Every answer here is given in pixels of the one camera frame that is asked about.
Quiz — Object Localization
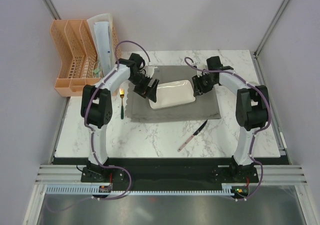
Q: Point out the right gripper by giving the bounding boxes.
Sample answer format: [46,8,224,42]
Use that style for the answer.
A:
[192,72,217,97]

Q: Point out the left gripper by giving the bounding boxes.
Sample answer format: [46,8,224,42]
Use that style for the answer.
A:
[127,73,159,103]

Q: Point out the grey scalloped placemat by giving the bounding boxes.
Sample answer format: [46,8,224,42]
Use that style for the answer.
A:
[125,65,221,123]

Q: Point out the white rectangular plate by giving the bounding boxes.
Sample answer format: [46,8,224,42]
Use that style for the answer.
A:
[149,80,196,110]

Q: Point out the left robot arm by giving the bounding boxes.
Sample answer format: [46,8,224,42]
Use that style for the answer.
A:
[80,53,159,182]

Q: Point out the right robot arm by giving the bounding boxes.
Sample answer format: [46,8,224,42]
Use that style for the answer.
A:
[184,56,271,182]

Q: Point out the green clip items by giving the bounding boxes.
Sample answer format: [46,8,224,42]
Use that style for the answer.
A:
[92,66,103,78]

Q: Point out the orange plastic file organizer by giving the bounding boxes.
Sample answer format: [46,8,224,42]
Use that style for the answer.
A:
[50,13,122,97]

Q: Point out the white paper folder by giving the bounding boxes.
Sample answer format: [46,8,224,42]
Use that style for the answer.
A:
[86,13,116,76]

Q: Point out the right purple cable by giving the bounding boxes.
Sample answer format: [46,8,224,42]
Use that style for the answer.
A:
[184,56,273,201]

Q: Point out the purple cable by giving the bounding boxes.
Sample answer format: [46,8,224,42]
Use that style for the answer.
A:
[84,40,152,171]
[184,56,273,201]

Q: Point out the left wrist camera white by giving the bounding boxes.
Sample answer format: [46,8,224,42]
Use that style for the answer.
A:
[144,65,159,78]

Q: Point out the gold fork green handle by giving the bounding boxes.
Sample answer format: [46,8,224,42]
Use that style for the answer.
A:
[119,88,125,120]

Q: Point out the black knife pink handle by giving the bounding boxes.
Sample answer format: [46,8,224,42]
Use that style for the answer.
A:
[177,120,208,153]

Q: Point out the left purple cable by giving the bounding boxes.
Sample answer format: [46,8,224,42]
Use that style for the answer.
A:
[84,40,152,171]

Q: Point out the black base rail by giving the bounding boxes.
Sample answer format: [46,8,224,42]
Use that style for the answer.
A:
[81,158,259,191]

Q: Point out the white slotted cable duct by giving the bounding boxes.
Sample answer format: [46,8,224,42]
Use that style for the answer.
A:
[46,184,250,196]

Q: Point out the aluminium frame rail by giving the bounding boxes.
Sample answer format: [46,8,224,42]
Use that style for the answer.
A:
[35,164,83,185]

